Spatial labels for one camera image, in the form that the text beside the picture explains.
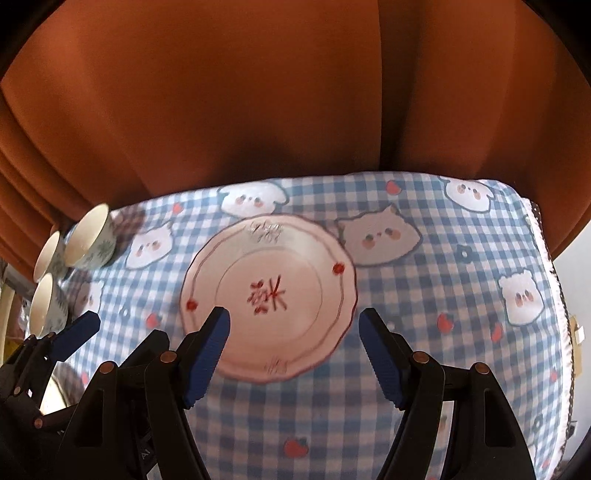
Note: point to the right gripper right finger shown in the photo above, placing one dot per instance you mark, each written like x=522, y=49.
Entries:
x=414, y=382

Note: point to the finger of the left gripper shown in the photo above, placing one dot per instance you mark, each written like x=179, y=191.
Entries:
x=65, y=343
x=154, y=344

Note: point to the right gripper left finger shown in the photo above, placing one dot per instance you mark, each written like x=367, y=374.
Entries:
x=174, y=382

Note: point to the green floral bowl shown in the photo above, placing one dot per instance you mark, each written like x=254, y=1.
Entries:
x=92, y=241
x=51, y=259
x=49, y=307

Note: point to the pink plate with red rim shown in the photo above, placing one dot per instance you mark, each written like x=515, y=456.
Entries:
x=290, y=291

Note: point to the blue checkered cartoon tablecloth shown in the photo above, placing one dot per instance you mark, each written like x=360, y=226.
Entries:
x=458, y=268

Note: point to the orange curtain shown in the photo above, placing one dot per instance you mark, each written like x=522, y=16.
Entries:
x=121, y=101

